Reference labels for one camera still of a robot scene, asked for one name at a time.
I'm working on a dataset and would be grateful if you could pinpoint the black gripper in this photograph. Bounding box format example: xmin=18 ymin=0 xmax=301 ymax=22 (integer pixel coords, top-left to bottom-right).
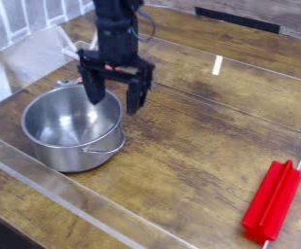
xmin=76 ymin=50 xmax=155 ymax=116

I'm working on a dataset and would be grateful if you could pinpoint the silver metal pot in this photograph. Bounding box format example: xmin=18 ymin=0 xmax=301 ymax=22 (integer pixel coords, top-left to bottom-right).
xmin=22 ymin=81 xmax=126 ymax=172

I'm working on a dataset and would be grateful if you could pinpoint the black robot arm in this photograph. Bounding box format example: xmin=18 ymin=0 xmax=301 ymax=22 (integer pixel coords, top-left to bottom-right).
xmin=76 ymin=0 xmax=155 ymax=116

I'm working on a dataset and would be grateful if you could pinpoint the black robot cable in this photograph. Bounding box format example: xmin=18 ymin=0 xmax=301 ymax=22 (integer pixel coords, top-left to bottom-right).
xmin=130 ymin=6 xmax=157 ymax=44

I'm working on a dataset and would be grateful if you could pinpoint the red plastic bracket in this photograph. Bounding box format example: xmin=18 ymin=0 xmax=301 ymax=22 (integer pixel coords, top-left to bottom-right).
xmin=241 ymin=160 xmax=301 ymax=245

